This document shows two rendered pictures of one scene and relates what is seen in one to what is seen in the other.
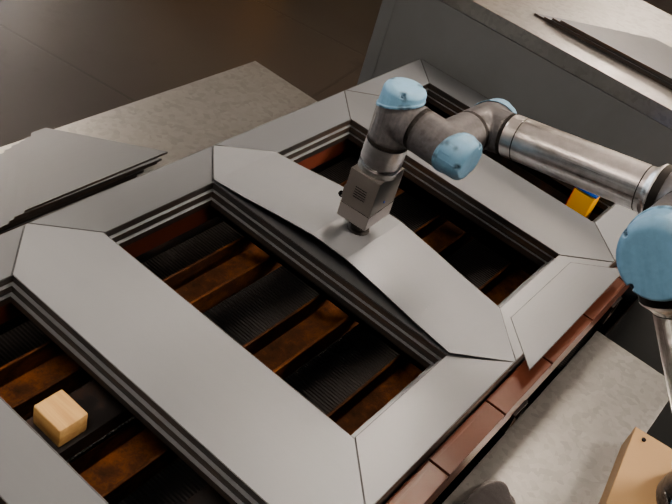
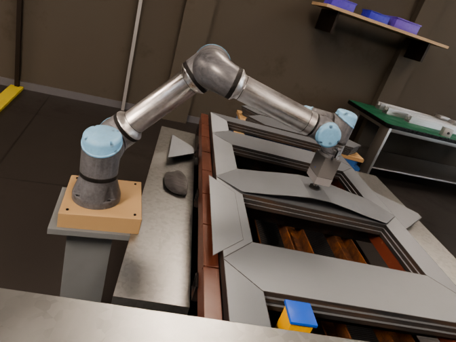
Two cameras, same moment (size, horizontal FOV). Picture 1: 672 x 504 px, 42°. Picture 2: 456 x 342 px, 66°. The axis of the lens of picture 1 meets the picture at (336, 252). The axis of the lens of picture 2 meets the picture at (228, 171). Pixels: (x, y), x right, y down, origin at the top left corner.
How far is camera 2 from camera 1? 2.34 m
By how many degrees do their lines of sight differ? 107
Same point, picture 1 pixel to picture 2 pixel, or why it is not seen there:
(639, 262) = not seen: hidden behind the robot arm
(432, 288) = (268, 182)
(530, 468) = (173, 207)
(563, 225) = (273, 270)
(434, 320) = (253, 174)
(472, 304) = (251, 186)
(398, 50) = not seen: outside the picture
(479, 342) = (233, 176)
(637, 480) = (130, 197)
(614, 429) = (145, 241)
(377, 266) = (289, 178)
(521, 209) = (302, 266)
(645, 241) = not seen: hidden behind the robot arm
